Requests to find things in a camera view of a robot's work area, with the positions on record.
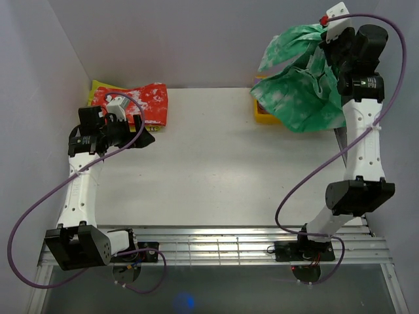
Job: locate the aluminium rail frame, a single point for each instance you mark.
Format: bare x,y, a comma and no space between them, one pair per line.
253,245

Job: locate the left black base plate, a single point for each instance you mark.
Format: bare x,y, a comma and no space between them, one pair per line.
143,256

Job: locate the yellow folded trousers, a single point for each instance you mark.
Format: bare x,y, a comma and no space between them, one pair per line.
153,99

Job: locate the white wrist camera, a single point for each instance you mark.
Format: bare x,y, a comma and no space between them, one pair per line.
335,27
117,105

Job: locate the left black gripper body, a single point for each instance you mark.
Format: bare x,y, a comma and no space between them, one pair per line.
118,132

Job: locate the yellow plastic tray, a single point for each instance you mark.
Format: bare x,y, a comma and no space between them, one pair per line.
263,117

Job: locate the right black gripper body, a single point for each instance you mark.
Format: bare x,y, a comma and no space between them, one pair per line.
336,52

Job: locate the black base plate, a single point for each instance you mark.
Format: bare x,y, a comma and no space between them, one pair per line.
295,251
143,256

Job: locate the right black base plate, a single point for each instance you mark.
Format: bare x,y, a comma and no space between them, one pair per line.
295,251

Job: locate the green tie-dye trousers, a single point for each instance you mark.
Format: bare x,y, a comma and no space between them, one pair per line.
303,96

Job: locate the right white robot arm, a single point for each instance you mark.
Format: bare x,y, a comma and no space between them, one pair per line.
354,57

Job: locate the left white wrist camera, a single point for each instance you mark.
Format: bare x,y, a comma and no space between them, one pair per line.
117,105

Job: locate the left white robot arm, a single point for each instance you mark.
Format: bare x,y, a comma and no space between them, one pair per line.
76,242

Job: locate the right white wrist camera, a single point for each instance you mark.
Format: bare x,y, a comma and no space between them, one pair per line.
335,27

